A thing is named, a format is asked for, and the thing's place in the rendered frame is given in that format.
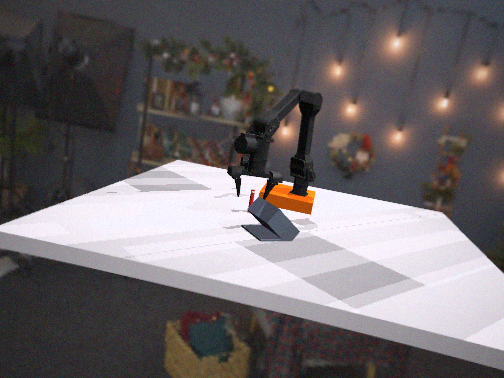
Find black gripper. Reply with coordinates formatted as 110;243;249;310
227;154;283;200

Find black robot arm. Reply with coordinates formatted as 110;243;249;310
234;88;323;197

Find red peg with white band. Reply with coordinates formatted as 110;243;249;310
248;189;255;207

